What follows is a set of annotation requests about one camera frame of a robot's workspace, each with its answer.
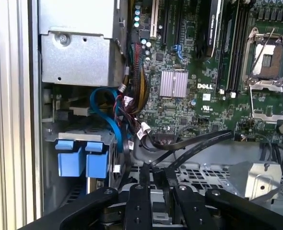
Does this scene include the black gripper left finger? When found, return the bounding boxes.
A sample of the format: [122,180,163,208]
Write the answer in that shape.
[18,184,154,230]

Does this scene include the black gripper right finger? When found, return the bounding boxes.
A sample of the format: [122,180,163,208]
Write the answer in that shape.
[172,184,283,230]

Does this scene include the black disk wire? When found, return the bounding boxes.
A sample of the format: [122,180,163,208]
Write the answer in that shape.
[140,130,235,186]
[164,134,235,186]

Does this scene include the white-clip RAM slot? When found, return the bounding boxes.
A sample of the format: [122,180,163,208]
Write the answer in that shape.
[218,0,242,95]
[229,0,252,98]

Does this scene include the black-clip RAM slot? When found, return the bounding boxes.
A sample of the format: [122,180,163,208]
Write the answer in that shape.
[235,0,255,96]
[224,0,247,96]

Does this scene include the black expansion slot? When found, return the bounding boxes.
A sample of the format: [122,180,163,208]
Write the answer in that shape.
[160,0,171,46]
[174,0,185,46]

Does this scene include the white expansion slot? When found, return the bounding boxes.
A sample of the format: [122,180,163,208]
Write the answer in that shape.
[150,0,159,39]

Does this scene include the blue carrier with two tabs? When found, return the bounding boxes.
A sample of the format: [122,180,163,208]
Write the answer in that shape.
[55,138,110,178]

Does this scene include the green Dell motherboard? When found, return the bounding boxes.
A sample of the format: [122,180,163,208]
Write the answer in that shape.
[126,0,283,149]

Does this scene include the silver ribbed chipset heatsink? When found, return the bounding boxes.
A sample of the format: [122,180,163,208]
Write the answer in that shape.
[159,70,189,98]

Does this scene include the silver power supply unit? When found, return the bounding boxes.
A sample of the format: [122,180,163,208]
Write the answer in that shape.
[38,0,129,87]

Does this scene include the CPU socket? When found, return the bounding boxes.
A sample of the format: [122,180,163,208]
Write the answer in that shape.
[242,27,283,83]

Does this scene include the black open PC case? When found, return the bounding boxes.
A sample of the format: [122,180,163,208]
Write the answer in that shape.
[27,0,283,230]

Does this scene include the black graphics card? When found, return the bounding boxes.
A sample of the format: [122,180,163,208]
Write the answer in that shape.
[195,0,225,60]

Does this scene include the blue flat data wire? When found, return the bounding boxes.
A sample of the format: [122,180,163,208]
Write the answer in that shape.
[90,87,123,154]

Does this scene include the metal socket cover frame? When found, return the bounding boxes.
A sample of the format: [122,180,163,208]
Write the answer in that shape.
[248,80,283,124]

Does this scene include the bundle of power wires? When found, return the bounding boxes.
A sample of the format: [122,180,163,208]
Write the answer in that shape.
[128,42,149,115]

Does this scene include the thin wire locking lever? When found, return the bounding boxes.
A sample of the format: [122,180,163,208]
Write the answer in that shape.
[249,27,275,80]

